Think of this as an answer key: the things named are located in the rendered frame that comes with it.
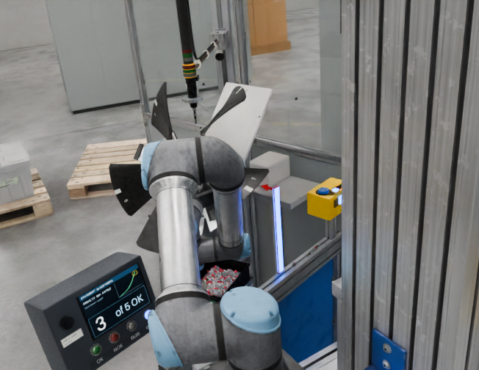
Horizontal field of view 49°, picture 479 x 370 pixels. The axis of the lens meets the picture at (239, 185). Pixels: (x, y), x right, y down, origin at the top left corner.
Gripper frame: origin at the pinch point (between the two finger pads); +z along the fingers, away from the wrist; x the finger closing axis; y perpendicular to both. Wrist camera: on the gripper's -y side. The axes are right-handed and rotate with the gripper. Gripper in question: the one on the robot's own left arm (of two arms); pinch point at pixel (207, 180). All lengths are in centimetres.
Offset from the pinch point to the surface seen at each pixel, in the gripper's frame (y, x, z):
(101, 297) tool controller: 13, -5, -69
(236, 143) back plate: -6.3, 1.8, 37.5
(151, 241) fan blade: 24.1, 18.8, -4.5
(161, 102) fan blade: 19.8, -20.2, 36.6
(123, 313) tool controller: 10, 2, -67
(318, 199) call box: -36.4, 16.1, 6.8
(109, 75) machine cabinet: 220, 52, 504
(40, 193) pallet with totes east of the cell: 195, 85, 214
